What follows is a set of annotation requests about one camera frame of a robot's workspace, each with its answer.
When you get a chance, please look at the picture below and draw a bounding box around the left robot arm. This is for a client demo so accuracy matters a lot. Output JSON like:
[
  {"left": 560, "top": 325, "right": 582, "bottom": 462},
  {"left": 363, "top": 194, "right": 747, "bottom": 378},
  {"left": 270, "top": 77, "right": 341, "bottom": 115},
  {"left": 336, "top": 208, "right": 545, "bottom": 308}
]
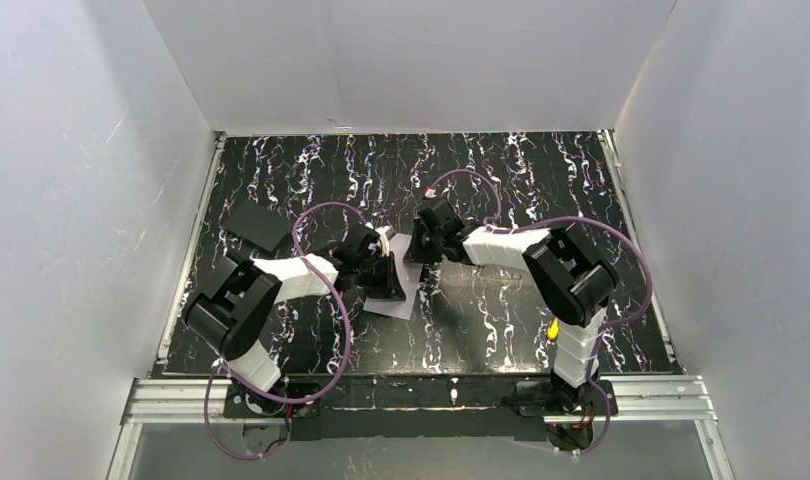
[{"left": 182, "top": 225, "right": 406, "bottom": 405}]

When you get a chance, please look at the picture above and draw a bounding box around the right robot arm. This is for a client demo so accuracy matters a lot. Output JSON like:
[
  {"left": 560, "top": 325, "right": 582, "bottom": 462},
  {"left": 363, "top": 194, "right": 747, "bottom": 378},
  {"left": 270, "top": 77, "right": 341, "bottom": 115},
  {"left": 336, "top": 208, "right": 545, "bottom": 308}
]
[{"left": 406, "top": 198, "right": 619, "bottom": 391}]

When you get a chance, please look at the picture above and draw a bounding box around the black rectangular pad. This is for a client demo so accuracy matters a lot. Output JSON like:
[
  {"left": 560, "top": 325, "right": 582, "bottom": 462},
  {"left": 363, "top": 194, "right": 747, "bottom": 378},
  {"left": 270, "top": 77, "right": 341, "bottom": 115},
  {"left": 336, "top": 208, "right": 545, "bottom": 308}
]
[{"left": 224, "top": 200, "right": 293, "bottom": 255}]

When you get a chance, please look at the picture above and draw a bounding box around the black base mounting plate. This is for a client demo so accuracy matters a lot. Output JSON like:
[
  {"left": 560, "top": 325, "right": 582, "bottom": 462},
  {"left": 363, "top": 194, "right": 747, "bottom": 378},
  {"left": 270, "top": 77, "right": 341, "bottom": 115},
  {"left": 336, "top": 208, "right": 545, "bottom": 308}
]
[{"left": 216, "top": 373, "right": 620, "bottom": 450}]

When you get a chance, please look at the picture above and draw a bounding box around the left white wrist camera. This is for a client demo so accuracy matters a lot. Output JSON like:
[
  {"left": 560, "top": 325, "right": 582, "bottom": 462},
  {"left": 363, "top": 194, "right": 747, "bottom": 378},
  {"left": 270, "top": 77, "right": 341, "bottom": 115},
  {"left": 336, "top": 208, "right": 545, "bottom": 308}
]
[{"left": 375, "top": 226, "right": 396, "bottom": 256}]

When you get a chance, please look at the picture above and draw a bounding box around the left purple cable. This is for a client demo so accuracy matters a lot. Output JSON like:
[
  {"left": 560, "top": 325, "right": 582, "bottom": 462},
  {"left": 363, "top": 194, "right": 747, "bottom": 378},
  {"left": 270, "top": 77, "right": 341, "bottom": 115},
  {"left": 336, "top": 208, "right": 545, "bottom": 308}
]
[{"left": 202, "top": 201, "right": 370, "bottom": 463}]

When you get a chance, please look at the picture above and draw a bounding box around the purple cable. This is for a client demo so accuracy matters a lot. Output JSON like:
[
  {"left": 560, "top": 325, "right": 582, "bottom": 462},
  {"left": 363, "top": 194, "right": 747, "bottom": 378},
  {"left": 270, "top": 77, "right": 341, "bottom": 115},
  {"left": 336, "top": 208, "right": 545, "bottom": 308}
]
[
  {"left": 202, "top": 201, "right": 370, "bottom": 463},
  {"left": 423, "top": 168, "right": 654, "bottom": 458}
]

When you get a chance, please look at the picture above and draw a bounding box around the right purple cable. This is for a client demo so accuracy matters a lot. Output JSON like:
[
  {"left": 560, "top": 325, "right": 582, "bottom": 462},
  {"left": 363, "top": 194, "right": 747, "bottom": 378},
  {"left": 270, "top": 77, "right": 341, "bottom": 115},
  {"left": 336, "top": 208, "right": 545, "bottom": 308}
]
[{"left": 423, "top": 168, "right": 654, "bottom": 458}]

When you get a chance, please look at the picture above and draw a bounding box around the yellow handled screwdriver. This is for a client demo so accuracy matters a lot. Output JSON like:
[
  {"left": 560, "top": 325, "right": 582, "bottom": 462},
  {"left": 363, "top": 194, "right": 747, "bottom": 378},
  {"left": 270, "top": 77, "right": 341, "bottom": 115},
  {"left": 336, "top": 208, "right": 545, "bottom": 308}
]
[{"left": 547, "top": 318, "right": 559, "bottom": 341}]

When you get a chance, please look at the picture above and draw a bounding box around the aluminium frame rail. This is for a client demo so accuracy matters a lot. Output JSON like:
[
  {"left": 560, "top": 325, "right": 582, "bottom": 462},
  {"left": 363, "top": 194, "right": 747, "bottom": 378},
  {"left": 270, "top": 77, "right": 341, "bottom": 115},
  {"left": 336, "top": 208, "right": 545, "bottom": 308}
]
[{"left": 109, "top": 131, "right": 728, "bottom": 479}]

